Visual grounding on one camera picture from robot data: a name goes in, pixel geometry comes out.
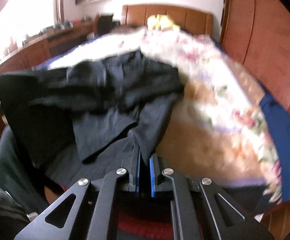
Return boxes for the black double-breasted coat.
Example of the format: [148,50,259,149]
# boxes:
[0,50,184,186]

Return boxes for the floral bed blanket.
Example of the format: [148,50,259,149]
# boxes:
[48,27,282,204]

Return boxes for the folded blue garment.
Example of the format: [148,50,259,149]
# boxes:
[259,93,290,202]

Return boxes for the long wooden desk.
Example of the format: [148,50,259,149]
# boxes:
[0,21,93,74]

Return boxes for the wooden bed headboard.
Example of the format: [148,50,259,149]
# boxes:
[120,4,215,37]

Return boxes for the wooden chair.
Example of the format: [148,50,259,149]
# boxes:
[93,14,114,36]

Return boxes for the wooden louvered wardrobe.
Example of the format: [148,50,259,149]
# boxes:
[221,0,290,113]

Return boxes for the yellow plush toy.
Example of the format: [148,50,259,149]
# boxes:
[147,15,181,31]

